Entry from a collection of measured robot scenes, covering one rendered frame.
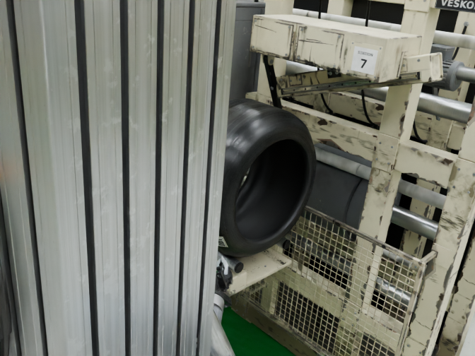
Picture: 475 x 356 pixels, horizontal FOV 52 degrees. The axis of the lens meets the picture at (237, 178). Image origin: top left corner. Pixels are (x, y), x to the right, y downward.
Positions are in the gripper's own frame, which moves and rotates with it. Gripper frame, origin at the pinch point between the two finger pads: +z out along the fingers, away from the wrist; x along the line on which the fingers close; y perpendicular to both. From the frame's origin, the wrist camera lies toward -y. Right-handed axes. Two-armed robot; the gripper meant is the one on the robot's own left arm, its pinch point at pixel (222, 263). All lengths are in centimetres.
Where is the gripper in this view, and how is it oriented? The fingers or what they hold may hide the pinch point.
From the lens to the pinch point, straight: 169.9
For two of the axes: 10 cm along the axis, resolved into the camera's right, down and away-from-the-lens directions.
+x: -9.6, 1.8, 2.2
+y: -2.7, -8.4, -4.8
